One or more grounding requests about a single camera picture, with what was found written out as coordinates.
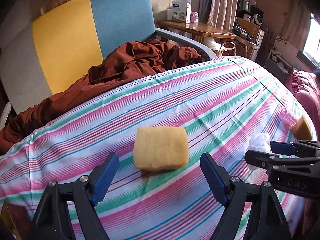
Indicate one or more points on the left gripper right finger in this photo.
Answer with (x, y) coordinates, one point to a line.
(266, 218)

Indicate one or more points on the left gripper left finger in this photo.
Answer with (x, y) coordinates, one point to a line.
(52, 219)

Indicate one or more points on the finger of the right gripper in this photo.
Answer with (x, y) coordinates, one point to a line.
(283, 148)
(256, 159)

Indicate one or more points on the orange sponge wedge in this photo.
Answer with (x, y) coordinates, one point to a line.
(302, 130)

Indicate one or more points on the pink hair roller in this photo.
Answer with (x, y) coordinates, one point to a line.
(288, 117)

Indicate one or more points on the striped bed sheet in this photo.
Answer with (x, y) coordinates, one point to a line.
(159, 126)

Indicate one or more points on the cluttered shelf unit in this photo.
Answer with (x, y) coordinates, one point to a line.
(249, 19)

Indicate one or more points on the wooden side table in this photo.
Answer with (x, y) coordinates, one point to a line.
(198, 31)

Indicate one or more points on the striped pink curtain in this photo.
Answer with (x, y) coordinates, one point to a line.
(218, 13)

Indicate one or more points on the rust brown blanket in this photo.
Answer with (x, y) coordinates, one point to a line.
(129, 62)

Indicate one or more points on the tricolour upholstered headboard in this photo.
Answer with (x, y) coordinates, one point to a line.
(58, 48)

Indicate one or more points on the white product box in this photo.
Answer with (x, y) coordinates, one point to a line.
(181, 11)

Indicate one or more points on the white bed frame rail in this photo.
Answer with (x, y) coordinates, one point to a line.
(206, 53)

